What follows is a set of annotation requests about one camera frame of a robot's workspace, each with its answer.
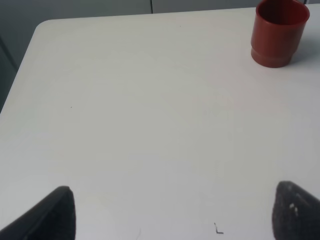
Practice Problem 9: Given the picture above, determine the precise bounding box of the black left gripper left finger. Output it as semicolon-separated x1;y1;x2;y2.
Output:
0;186;76;240

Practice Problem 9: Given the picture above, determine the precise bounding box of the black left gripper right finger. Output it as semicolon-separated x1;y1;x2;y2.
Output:
271;181;320;240

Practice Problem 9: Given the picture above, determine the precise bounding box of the red plastic cup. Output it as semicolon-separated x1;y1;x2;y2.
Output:
251;0;310;68

